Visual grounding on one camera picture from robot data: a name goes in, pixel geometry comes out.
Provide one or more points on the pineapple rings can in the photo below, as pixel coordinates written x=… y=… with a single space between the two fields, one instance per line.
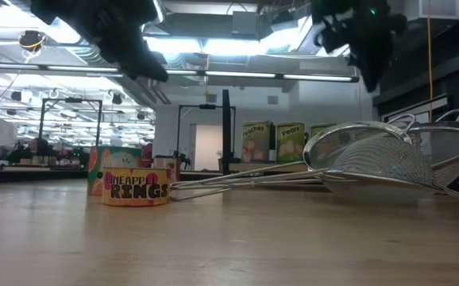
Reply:
x=134 y=190

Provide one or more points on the black background robot arm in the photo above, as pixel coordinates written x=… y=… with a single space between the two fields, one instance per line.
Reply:
x=182 y=161

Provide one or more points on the small metal mesh strainer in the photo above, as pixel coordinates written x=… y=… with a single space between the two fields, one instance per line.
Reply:
x=384 y=163

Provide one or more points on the black aluminium table frame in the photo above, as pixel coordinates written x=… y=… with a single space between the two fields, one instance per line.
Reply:
x=35 y=175

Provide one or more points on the green pears can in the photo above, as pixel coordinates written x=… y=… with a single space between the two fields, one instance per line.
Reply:
x=290 y=143

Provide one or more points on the black rig frame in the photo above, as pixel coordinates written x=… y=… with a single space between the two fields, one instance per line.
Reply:
x=70 y=100
x=207 y=106

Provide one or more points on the mixed fruit can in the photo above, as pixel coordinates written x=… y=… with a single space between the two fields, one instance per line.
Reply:
x=114 y=159

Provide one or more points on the green label can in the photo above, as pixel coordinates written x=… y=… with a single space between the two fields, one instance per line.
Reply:
x=321 y=129

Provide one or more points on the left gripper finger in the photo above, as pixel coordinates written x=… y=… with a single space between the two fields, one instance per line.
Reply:
x=142 y=65

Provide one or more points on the peaches can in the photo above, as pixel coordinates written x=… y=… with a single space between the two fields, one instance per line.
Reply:
x=255 y=143

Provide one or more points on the LED light bar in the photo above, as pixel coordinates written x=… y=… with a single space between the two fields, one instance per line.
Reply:
x=233 y=74

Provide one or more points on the person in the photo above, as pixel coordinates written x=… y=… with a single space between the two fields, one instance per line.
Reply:
x=35 y=149

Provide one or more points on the large metal mesh strainer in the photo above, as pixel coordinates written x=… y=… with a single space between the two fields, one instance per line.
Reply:
x=452 y=151

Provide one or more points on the medium metal mesh strainer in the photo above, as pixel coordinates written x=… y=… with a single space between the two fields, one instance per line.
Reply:
x=332 y=143

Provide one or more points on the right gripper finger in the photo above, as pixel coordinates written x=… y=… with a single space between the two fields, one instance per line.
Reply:
x=370 y=71

